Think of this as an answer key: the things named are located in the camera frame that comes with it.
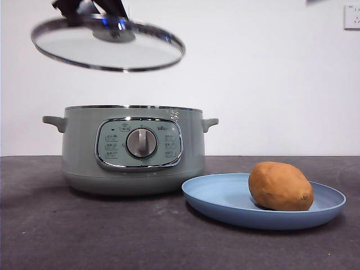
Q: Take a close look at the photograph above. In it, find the white wall socket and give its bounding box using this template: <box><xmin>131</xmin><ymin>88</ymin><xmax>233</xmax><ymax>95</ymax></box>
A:
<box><xmin>343</xmin><ymin>4</ymin><xmax>360</xmax><ymax>30</ymax></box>

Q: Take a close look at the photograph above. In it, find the pale green electric steamer pot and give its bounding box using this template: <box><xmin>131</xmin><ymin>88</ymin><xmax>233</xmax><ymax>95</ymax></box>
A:
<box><xmin>42</xmin><ymin>105</ymin><xmax>219</xmax><ymax>197</ymax></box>

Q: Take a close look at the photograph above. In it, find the brown potato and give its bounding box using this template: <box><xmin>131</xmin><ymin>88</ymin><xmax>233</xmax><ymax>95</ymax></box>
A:
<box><xmin>247</xmin><ymin>161</ymin><xmax>314</xmax><ymax>212</ymax></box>

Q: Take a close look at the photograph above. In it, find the blue round plate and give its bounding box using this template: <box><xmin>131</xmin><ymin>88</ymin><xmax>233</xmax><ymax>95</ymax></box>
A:
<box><xmin>181</xmin><ymin>173</ymin><xmax>347</xmax><ymax>231</ymax></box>

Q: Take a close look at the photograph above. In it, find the glass lid with green knob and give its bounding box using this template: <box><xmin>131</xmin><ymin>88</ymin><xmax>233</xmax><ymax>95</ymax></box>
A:
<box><xmin>30</xmin><ymin>13</ymin><xmax>186</xmax><ymax>73</ymax></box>

